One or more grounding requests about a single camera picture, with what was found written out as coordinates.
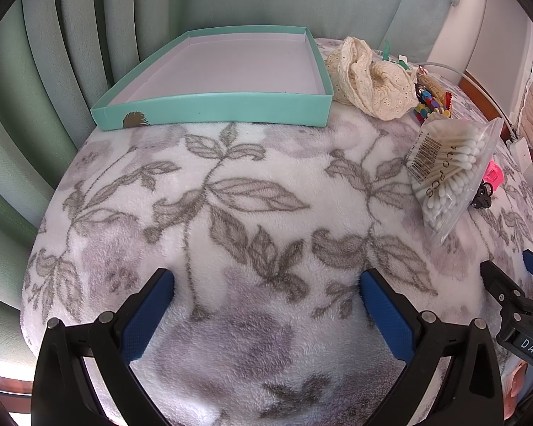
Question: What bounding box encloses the white charger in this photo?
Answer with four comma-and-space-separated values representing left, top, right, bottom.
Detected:
506, 137, 533, 187

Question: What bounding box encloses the cream lace cloth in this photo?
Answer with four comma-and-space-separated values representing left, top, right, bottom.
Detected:
324, 36, 420, 120

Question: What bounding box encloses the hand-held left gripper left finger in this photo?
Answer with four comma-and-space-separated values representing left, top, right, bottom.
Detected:
31, 267, 175, 426

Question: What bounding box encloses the bag of cotton swabs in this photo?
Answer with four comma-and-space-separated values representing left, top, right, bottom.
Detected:
406, 118, 505, 245

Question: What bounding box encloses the black hair claw clip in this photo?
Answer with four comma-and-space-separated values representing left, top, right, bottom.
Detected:
471, 184, 494, 209

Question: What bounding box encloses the tan snack packet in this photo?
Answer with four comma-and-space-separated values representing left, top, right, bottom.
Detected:
415, 67, 454, 118

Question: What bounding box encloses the white cable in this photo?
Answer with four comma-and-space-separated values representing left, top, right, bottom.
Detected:
411, 61, 518, 139

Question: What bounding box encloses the pink hair roller clip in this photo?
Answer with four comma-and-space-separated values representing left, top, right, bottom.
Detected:
482, 160, 504, 191

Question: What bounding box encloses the pale green curtain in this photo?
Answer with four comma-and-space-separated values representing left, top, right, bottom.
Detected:
0, 0, 472, 365

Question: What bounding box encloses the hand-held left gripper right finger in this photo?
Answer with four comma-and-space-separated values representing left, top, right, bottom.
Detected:
359, 268, 505, 426

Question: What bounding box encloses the green plastic figure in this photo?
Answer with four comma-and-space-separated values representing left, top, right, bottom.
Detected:
379, 41, 411, 72

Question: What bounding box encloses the wooden bed frame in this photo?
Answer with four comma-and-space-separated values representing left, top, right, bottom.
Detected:
464, 69, 509, 122

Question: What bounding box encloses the floral fleece blanket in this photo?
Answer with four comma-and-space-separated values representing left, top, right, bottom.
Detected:
20, 38, 533, 426

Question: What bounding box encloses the colourful plastic block toy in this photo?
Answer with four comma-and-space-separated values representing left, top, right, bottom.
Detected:
411, 99, 448, 125

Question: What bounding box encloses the teal cardboard box tray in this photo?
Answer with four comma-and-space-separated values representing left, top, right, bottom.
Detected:
91, 26, 334, 131

